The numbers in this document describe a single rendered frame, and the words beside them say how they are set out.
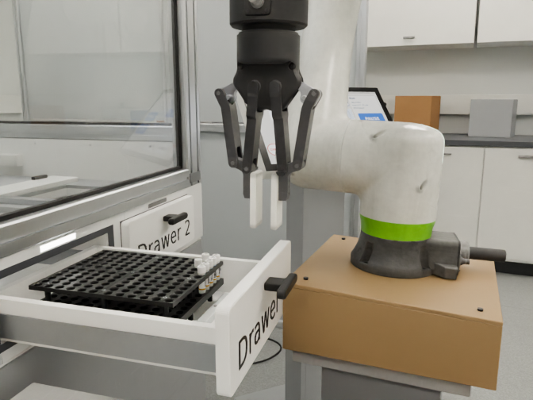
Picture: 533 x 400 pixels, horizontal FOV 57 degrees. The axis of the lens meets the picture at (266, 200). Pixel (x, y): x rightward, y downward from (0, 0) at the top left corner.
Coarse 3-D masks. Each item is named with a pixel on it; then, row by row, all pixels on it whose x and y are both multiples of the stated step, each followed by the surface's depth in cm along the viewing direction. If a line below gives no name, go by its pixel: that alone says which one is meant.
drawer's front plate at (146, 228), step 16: (160, 208) 105; (176, 208) 111; (192, 208) 119; (128, 224) 93; (144, 224) 98; (160, 224) 104; (176, 224) 111; (192, 224) 120; (128, 240) 93; (144, 240) 98; (160, 240) 105; (176, 240) 112
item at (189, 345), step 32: (192, 256) 83; (0, 288) 69; (224, 288) 83; (0, 320) 66; (32, 320) 64; (64, 320) 63; (96, 320) 62; (128, 320) 60; (160, 320) 59; (96, 352) 62; (128, 352) 61; (160, 352) 59; (192, 352) 58
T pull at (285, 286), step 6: (288, 276) 69; (294, 276) 69; (270, 282) 67; (276, 282) 67; (282, 282) 67; (288, 282) 66; (294, 282) 69; (264, 288) 67; (270, 288) 66; (276, 288) 66; (282, 288) 64; (288, 288) 65; (282, 294) 63
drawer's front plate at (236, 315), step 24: (288, 240) 80; (264, 264) 69; (288, 264) 80; (240, 288) 60; (216, 312) 54; (240, 312) 58; (264, 312) 68; (216, 336) 55; (240, 336) 58; (264, 336) 68; (216, 360) 56
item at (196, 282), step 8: (208, 272) 74; (192, 280) 71; (200, 280) 70; (184, 288) 68; (192, 288) 68; (168, 296) 65; (176, 296) 65; (184, 296) 66; (160, 304) 63; (168, 304) 63; (176, 304) 63
